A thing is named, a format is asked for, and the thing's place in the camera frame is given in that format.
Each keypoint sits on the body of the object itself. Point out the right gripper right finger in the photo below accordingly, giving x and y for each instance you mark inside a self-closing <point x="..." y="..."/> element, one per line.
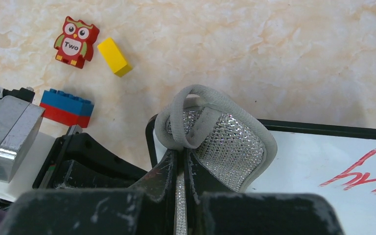
<point x="214" y="209"/>

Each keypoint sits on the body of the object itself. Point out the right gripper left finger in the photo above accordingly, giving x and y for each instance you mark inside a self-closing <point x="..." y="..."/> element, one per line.
<point x="145" y="208"/>

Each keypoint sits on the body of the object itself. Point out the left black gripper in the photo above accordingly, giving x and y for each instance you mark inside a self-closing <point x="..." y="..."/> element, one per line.
<point x="76" y="160"/>

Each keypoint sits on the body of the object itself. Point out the small whiteboard with black frame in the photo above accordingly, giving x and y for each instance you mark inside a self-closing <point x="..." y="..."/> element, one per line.
<point x="335" y="162"/>

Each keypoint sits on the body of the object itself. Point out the red and blue toy brick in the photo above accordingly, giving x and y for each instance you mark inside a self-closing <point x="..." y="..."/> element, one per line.
<point x="65" y="108"/>

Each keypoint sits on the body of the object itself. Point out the yellow toy brick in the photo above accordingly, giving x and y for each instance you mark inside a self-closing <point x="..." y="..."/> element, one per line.
<point x="113" y="56"/>

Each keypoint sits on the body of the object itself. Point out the red owl toy block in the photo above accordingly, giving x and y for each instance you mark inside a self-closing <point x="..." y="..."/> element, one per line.
<point x="75" y="45"/>

